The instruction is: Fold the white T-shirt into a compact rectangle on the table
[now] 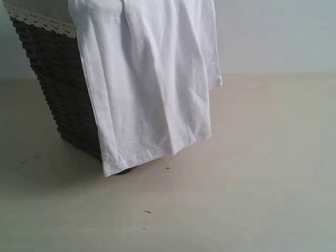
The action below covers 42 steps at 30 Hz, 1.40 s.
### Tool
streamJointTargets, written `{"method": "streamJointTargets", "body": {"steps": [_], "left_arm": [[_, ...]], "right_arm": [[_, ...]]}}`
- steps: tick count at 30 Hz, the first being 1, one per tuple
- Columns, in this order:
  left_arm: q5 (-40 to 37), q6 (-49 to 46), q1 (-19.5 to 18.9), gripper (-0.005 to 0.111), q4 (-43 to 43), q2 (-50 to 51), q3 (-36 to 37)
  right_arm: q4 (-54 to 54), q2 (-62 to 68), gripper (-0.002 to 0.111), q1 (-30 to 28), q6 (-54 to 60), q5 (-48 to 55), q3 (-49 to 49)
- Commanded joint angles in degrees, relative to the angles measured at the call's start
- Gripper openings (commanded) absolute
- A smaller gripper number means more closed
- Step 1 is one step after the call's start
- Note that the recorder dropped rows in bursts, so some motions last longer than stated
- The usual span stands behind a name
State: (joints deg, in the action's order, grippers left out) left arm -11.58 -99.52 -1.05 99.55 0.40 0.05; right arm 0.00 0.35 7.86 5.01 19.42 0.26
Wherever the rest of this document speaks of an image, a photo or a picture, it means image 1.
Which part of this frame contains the white t-shirt red lettering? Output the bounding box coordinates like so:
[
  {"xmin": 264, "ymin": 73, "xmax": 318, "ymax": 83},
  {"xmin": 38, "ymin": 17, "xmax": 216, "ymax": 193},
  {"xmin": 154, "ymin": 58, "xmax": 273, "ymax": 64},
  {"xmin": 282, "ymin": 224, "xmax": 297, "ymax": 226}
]
[{"xmin": 68, "ymin": 1, "xmax": 222, "ymax": 176}]

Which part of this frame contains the brown wicker laundry basket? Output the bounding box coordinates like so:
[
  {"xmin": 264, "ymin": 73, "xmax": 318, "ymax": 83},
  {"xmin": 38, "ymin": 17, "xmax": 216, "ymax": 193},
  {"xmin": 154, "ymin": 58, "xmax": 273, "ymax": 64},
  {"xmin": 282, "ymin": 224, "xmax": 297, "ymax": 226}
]
[{"xmin": 9, "ymin": 15, "xmax": 134, "ymax": 176}]

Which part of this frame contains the white lace cloth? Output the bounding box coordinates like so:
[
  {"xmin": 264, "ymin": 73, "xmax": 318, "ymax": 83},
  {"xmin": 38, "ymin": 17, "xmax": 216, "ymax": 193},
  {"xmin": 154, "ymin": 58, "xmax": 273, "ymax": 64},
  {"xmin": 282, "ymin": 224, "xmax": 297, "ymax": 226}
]
[{"xmin": 3, "ymin": 1, "xmax": 76, "ymax": 38}]

